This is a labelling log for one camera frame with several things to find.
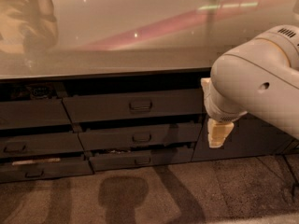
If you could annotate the dark drawer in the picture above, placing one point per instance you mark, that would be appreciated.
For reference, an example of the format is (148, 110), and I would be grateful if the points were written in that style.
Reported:
(136, 159)
(134, 105)
(44, 170)
(33, 113)
(140, 136)
(39, 144)

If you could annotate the dark cabinet door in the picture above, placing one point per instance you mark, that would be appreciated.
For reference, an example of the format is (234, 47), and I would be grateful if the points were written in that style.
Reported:
(250, 137)

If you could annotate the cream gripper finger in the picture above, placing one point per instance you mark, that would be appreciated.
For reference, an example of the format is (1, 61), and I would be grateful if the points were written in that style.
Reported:
(205, 83)
(218, 132)

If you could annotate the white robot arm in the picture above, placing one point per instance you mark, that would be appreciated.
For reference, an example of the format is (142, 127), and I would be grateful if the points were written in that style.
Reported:
(260, 77)

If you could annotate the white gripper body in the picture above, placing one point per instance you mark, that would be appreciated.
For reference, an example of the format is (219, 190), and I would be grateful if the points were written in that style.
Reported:
(217, 110)

